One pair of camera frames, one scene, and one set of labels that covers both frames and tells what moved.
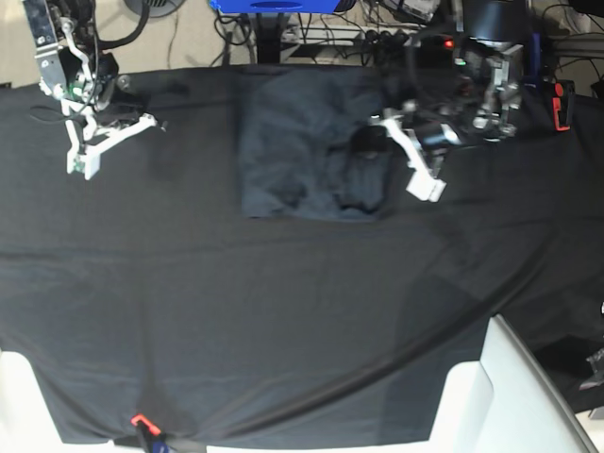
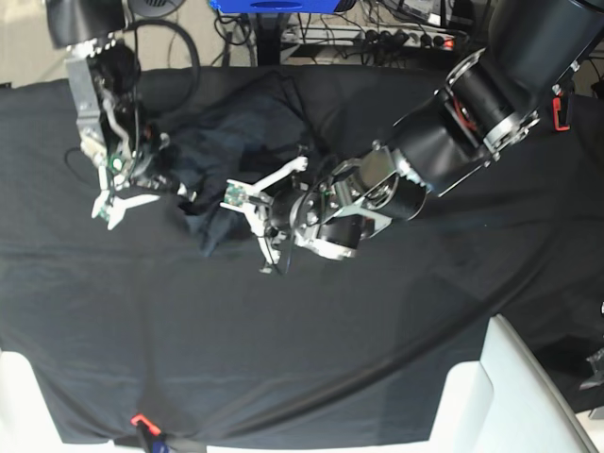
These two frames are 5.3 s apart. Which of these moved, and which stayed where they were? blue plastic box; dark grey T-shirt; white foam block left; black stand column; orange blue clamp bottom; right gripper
Moved: right gripper; dark grey T-shirt
Stayed: blue plastic box; black stand column; white foam block left; orange blue clamp bottom
